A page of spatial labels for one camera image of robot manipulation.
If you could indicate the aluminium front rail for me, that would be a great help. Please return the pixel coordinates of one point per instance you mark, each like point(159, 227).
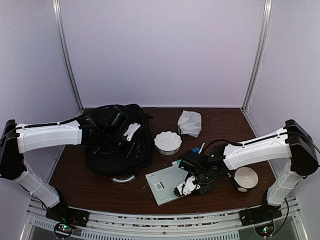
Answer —
point(219, 225)

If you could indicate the grey notebook with barcode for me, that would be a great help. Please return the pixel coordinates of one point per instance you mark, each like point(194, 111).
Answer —
point(163, 182)

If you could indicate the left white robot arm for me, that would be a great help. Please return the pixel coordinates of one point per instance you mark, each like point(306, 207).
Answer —
point(18, 139)

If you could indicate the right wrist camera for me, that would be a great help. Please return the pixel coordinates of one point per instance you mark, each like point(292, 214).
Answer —
point(187, 187)

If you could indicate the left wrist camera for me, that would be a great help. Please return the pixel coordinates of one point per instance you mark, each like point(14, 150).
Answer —
point(118, 123)

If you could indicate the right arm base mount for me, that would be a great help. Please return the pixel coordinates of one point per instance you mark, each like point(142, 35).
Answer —
point(261, 218)

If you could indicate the white fluted ceramic bowl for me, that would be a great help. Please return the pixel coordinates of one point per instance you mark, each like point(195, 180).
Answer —
point(168, 143)

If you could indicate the left aluminium corner post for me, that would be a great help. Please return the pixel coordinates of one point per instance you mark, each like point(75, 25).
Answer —
point(66, 57)

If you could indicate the white green glue stick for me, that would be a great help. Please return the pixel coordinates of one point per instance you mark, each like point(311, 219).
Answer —
point(177, 162)

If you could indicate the crumpled grey cloth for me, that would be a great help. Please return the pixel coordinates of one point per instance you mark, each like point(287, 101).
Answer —
point(189, 123)

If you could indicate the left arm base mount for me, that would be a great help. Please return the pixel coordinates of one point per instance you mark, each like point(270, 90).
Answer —
point(68, 220)

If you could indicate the black student backpack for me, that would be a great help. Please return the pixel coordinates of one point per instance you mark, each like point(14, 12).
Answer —
point(118, 168)

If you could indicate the blue capped white pen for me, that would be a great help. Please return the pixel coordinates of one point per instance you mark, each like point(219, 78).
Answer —
point(201, 148)

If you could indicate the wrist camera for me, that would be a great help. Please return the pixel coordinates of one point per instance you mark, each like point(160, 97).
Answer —
point(187, 187)
point(118, 123)

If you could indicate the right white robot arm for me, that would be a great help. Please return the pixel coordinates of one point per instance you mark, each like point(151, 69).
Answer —
point(291, 142)

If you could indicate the aluminium corner post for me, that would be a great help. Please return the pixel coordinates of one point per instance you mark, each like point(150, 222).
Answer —
point(257, 64)
point(66, 57)

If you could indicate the blue highlighter marker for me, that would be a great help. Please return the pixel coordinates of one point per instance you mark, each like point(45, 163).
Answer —
point(196, 150)

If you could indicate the white and dark blue bowl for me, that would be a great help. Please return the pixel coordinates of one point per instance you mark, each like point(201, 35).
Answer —
point(245, 179)

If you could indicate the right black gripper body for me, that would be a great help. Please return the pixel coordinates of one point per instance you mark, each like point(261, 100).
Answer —
point(205, 179)

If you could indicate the right aluminium corner post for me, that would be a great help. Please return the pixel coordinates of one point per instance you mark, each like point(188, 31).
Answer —
point(257, 64)

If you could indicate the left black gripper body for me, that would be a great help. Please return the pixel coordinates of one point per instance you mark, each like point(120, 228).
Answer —
point(110, 141)

